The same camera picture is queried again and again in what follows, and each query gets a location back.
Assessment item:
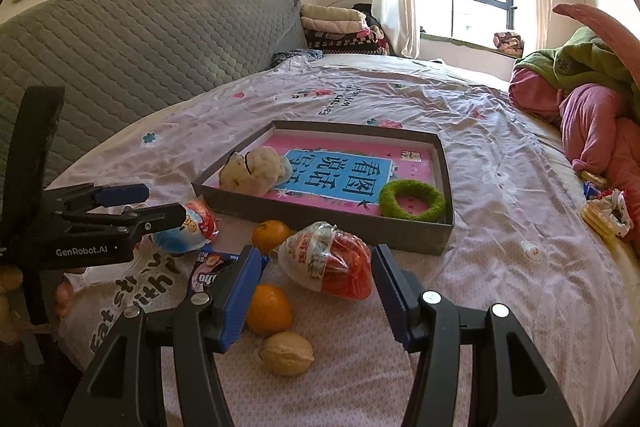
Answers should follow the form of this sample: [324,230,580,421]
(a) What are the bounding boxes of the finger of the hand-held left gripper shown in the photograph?
[52,203,187,240]
[42,183,150,214]

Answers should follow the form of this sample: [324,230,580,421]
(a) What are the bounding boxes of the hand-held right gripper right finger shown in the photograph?
[371,244,578,427]

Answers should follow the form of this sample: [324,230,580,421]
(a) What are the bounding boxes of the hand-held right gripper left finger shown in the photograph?
[60,246,263,427]

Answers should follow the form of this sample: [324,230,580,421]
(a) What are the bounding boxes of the blue and white plastic cup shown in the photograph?
[151,199,221,254]

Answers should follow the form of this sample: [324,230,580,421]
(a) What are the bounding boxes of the blue cookie packet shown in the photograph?
[187,244,271,303]

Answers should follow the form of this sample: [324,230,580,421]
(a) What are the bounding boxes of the walnut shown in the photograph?
[258,332,315,376]

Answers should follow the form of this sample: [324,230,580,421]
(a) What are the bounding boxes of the red snack bag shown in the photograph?
[277,221,373,301]

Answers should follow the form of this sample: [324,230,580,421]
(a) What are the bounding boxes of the grey cardboard box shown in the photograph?
[192,120,455,256]

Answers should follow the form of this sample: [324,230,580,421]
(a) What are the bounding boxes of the person's left hand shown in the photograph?
[0,266,73,345]

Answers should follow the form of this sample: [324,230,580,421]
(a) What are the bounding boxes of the orange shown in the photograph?
[246,284,293,337]
[251,220,293,256]

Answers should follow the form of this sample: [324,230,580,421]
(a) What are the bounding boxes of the printed pink bed sheet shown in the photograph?
[47,57,626,427]

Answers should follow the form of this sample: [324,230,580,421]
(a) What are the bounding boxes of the pink book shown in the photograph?
[217,130,436,218]

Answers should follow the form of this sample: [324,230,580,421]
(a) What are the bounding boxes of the grey quilted headboard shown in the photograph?
[0,0,308,188]

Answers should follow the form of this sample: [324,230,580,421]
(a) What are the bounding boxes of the dark patterned cloth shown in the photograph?
[272,49,323,68]

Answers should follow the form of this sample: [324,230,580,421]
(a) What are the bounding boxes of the small snack packets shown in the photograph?
[582,189,635,238]

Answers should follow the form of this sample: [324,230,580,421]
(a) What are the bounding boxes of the dark patterned folded blanket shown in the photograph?
[305,27,391,56]

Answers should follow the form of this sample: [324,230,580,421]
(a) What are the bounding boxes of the pink folded blanket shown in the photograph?
[302,19,373,36]

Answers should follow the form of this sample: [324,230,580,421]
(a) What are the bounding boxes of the cream folded blanket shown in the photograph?
[300,3,368,25]

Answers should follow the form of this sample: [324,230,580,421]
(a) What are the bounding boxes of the floral cloth bundle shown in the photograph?
[492,30,525,56]

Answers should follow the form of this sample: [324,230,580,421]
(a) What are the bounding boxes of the black clothing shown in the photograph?
[352,2,383,28]

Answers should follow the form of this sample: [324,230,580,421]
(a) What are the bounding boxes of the green blanket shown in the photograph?
[515,27,640,108]

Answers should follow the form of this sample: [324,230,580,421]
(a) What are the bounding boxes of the long pink cushion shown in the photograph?
[552,3,640,92]

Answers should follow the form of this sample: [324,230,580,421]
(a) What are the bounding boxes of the green fuzzy ring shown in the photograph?
[378,179,447,223]

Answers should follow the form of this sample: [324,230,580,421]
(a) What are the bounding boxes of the cream drawstring pouch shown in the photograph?
[219,146,282,196]

